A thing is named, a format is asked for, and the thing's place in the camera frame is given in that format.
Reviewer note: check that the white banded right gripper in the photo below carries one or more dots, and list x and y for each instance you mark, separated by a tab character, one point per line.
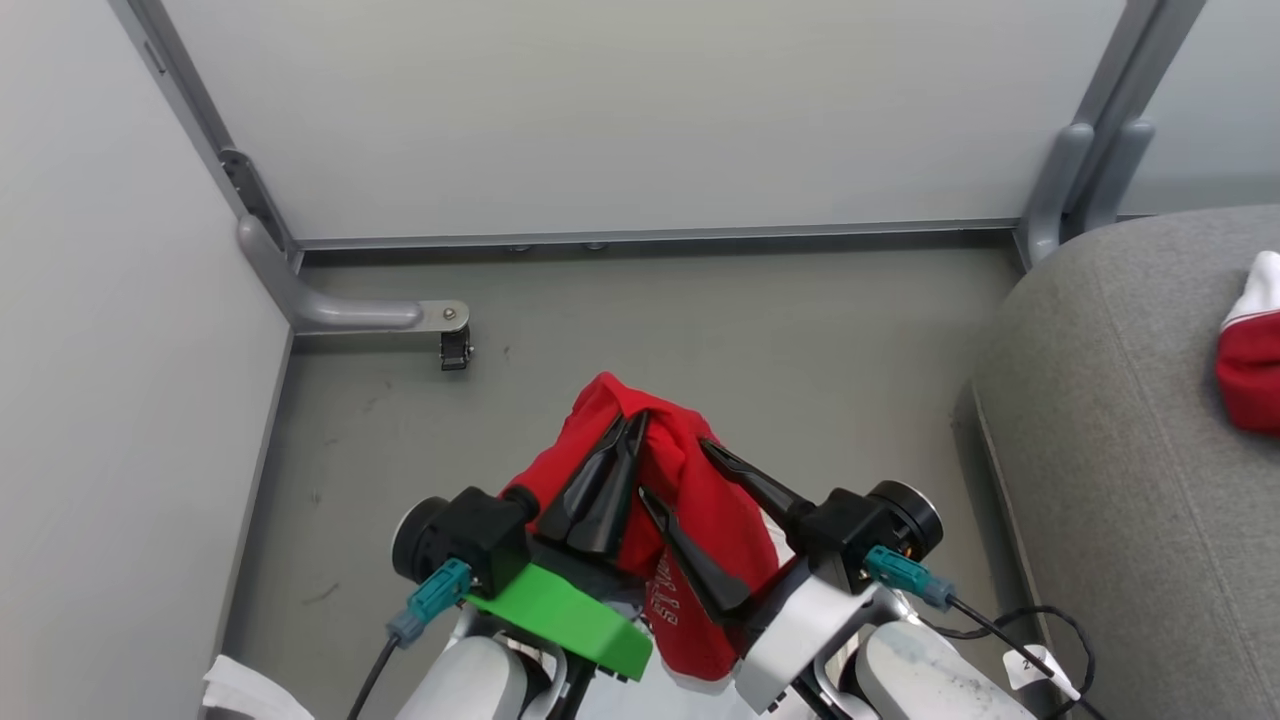
800	630

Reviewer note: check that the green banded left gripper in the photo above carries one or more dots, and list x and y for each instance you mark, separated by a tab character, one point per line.
570	615

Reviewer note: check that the red garment with white print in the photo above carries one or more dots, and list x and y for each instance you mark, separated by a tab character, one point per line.
720	530

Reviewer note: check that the red garment with white trim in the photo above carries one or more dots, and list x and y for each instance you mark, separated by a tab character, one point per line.
1250	370

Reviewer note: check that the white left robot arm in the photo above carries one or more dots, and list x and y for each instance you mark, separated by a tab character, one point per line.
470	680

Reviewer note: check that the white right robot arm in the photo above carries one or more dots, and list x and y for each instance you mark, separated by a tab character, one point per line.
930	675

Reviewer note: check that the grey fabric sofa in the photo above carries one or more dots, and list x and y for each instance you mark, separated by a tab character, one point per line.
1120	480

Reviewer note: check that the small metal caster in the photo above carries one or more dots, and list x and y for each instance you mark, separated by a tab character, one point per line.
455	350

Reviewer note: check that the grey partition foot with caster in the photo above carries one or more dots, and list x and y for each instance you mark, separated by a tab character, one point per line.
340	312

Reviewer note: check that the white fabric piece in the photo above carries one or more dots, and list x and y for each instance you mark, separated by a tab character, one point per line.
250	692

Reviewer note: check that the grey curved partition foot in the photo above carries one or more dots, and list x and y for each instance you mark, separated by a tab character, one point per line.
1045	200
1115	170

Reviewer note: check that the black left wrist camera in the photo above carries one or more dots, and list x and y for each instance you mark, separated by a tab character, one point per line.
475	535

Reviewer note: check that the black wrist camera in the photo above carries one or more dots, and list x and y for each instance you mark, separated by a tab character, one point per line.
475	535
870	520

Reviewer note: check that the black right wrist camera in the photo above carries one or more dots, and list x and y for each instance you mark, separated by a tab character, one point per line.
870	520

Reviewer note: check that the teal right camera connector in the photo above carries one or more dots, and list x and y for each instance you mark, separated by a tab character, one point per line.
905	575

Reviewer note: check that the teal camera connector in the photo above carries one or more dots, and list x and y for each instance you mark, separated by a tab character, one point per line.
435	595
905	575

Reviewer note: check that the teal left camera connector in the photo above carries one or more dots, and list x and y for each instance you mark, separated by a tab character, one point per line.
435	595

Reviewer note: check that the grey partition bottom rail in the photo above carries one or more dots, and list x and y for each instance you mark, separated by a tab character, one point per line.
650	240

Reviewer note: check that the grey side partition base rail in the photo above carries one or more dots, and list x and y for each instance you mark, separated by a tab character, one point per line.
255	480

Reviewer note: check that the grey partition corner post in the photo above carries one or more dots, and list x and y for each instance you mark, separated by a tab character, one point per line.
200	110

